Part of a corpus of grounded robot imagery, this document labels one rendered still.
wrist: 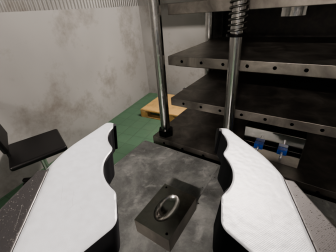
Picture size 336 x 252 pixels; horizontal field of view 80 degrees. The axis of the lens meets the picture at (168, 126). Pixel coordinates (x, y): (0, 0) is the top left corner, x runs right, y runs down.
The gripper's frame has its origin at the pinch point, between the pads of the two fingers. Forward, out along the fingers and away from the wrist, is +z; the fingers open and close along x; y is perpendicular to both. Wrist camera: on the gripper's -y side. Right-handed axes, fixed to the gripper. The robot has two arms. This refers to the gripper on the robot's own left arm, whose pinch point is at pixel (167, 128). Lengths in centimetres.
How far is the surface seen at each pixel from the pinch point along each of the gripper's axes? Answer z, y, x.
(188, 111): 138, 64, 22
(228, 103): 82, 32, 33
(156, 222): 34, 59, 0
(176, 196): 46, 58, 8
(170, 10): 109, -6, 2
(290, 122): 71, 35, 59
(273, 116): 75, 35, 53
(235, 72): 82, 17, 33
